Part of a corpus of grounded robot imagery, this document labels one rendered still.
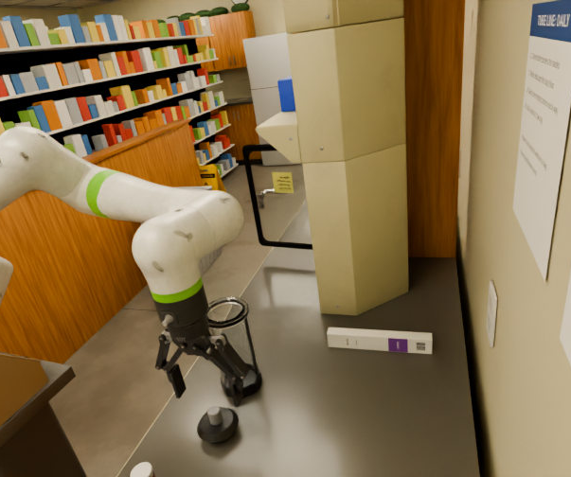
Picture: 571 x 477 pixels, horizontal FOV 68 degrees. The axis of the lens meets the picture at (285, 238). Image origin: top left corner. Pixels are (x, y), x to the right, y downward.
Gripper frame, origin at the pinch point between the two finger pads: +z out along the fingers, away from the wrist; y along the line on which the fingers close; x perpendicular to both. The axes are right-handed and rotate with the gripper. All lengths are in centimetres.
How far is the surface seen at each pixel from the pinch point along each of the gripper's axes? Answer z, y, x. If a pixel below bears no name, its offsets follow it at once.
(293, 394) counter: 12.0, 13.2, 13.3
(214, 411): 5.2, 0.1, 0.0
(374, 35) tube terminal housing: -62, 32, 54
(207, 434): 8.4, -0.5, -3.5
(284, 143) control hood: -40, 9, 46
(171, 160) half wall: 24, -180, 279
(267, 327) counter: 12.2, -1.4, 37.1
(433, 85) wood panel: -45, 45, 83
